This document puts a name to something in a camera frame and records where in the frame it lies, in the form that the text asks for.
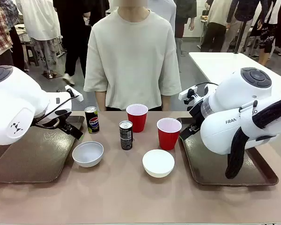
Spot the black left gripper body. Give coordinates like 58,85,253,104
57,118,73,132

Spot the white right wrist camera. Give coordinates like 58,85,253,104
178,86,199,105

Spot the black can with white text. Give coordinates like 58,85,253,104
118,120,133,151

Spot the dark stool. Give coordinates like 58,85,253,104
25,44,40,67

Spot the bystander in plaid shirt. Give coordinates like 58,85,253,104
0,0,26,71

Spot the bystander in printed black shorts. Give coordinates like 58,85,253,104
249,0,281,67

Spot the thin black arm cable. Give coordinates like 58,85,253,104
34,94,81,130

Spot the person in beige t-shirt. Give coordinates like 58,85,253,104
83,0,182,112

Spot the person's right forearm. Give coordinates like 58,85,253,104
95,90,107,112

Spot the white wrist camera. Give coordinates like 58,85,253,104
65,85,83,102
178,86,199,105

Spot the brown serving tray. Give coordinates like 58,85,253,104
0,115,85,184
177,117,279,186

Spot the red plastic cup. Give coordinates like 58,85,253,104
156,117,182,151
126,103,149,133

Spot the bystander in white shirt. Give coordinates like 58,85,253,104
15,0,63,79

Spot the bystander in black clothes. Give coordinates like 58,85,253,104
53,0,111,86

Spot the white background table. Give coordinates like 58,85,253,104
188,52,281,88

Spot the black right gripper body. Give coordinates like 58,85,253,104
188,103,205,128

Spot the black Pepsi can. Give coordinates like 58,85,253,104
84,106,100,135

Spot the white bowl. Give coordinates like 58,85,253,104
142,149,175,178
72,141,104,168

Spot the black sleeved cable bundle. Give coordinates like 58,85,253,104
225,95,281,180

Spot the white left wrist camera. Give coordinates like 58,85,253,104
65,85,83,102

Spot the person's left forearm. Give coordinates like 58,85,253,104
161,94,172,111

